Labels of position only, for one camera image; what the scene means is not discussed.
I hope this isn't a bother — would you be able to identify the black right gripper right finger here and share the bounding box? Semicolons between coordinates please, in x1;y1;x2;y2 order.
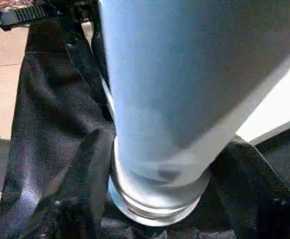
208;138;290;239

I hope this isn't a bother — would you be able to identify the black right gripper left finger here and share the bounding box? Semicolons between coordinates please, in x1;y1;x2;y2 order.
30;127;117;239

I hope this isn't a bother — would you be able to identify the white plastic table top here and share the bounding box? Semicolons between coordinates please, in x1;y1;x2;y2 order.
233;47;290;146

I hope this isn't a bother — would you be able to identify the white plastic table leg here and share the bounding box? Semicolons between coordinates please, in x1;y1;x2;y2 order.
97;0;290;227

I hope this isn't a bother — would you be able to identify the black plastic mat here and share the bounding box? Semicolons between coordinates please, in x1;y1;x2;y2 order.
0;17;290;239

